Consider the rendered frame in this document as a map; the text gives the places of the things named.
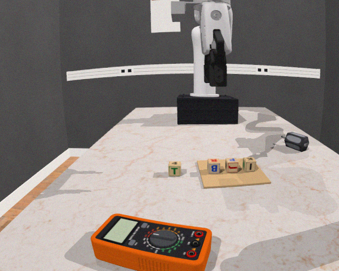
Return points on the orange digital multimeter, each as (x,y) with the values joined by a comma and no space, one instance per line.
(147,245)

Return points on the tan letter block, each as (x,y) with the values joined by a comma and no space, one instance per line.
(231,165)
(249,164)
(174,168)

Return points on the tan flat mat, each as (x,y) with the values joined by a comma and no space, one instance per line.
(224,179)

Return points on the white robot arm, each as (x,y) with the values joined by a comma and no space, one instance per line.
(178,11)

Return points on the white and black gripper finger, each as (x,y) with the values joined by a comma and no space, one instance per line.
(218,67)
(206,68)

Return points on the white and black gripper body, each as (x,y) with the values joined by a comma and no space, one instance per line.
(214,15)

